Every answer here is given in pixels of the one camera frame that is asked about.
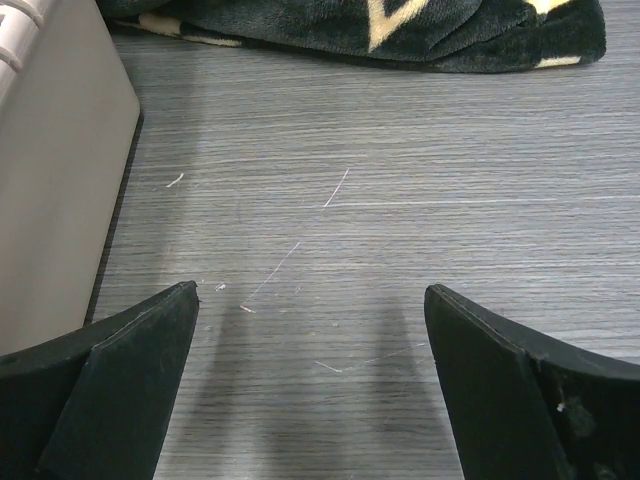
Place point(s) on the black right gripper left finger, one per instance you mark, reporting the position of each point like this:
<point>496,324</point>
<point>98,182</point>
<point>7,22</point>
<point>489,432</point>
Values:
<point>96,403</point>

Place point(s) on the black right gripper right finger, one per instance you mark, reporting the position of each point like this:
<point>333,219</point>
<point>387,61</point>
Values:
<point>524,405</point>

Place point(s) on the beige plastic tool box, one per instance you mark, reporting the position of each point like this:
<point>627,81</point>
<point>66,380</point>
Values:
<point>68,118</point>

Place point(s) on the black floral plush blanket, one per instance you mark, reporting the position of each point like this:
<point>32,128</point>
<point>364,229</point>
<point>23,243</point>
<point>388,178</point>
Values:
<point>448,36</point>

